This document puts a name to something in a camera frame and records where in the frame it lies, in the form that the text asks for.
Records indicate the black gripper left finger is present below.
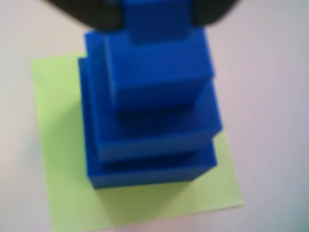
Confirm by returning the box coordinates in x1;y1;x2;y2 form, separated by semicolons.
45;0;126;31

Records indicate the tiny blue cube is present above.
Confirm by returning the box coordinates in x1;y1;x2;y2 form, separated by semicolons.
122;0;194;46

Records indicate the green paper square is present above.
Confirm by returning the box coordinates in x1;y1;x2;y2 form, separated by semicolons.
30;52;244;232

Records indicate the largest blue cube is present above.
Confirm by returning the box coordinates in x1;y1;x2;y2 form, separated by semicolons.
77;57;218;192

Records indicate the small blue cube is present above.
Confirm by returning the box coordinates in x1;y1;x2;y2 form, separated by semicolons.
103;29;216;118

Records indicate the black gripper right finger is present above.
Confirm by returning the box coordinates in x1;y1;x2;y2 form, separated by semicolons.
191;0;239;27

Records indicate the large blue cube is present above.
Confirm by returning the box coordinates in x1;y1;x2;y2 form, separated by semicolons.
83;30;225;162

